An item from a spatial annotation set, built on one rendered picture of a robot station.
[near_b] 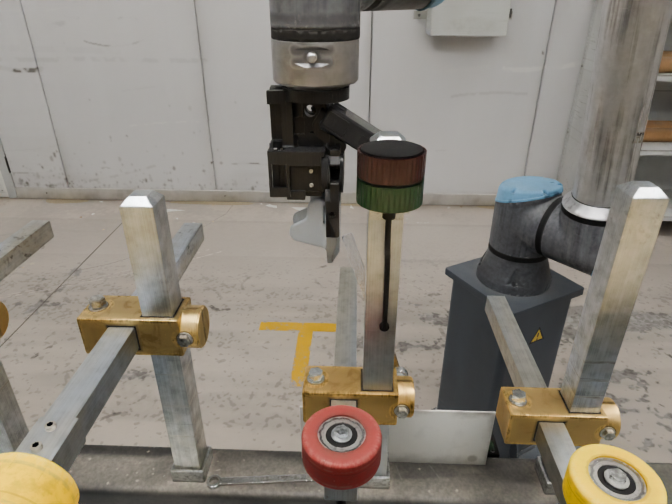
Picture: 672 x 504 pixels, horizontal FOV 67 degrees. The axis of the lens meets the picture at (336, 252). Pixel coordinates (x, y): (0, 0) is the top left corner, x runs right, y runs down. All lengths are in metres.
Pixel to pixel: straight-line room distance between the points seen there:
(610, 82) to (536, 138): 2.35
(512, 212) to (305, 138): 0.81
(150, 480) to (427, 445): 0.38
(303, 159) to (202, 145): 2.88
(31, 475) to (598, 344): 0.55
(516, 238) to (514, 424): 0.70
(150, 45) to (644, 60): 2.78
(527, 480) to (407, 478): 0.16
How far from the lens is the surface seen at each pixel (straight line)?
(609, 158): 1.15
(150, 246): 0.56
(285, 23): 0.53
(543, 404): 0.70
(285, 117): 0.56
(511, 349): 0.79
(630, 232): 0.58
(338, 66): 0.53
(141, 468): 0.82
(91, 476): 0.84
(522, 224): 1.29
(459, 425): 0.74
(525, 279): 1.36
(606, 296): 0.61
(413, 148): 0.45
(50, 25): 3.62
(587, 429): 0.72
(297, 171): 0.56
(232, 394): 1.93
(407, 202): 0.44
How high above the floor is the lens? 1.30
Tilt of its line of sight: 28 degrees down
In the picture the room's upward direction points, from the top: straight up
